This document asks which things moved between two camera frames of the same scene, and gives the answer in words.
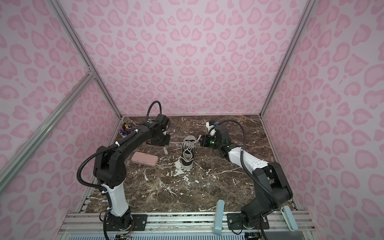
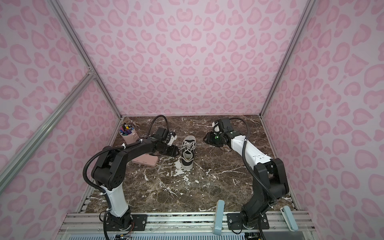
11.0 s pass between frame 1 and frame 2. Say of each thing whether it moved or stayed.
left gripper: moved
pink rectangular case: stayed
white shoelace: moved
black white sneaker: stayed
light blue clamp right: stayed
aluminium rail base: stayed
